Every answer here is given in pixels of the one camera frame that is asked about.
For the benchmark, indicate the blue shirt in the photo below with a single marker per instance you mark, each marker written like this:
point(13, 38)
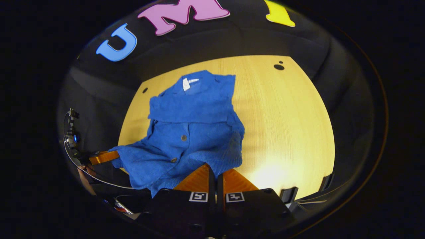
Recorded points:
point(192, 132)

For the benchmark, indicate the black table edge bracket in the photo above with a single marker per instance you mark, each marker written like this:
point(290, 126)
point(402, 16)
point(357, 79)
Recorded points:
point(289, 194)
point(327, 182)

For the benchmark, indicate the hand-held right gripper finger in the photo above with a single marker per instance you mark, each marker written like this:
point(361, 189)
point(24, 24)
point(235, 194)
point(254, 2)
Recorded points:
point(212, 186)
point(219, 189)

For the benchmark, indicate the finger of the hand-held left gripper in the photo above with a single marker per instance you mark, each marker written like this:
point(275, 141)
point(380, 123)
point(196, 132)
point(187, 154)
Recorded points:
point(104, 157)

